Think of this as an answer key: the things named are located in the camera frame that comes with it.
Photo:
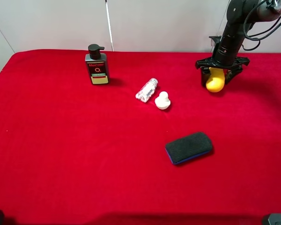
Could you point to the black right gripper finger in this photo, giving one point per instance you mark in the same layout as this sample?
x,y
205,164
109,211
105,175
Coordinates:
x,y
205,75

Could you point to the white vertical pole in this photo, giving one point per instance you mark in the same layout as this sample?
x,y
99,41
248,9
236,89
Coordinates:
x,y
109,24

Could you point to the black pump lotion bottle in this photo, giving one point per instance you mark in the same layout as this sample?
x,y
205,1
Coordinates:
x,y
96,63

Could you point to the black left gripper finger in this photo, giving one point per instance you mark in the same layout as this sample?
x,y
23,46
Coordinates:
x,y
231,73

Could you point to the black and blue eraser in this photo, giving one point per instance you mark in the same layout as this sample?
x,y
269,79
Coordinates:
x,y
188,147

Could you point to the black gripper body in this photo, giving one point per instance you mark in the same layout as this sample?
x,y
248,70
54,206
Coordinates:
x,y
229,61

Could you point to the small white duck figure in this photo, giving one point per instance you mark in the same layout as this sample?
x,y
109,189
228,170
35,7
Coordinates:
x,y
162,102

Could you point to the yellow mango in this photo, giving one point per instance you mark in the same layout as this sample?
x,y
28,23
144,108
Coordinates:
x,y
216,81

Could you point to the red table cloth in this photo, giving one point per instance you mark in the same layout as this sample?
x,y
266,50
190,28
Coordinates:
x,y
73,153

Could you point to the clear bottle of white pills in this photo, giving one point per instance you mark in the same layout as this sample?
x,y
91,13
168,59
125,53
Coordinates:
x,y
147,90

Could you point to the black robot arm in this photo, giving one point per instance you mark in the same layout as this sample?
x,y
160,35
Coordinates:
x,y
241,17

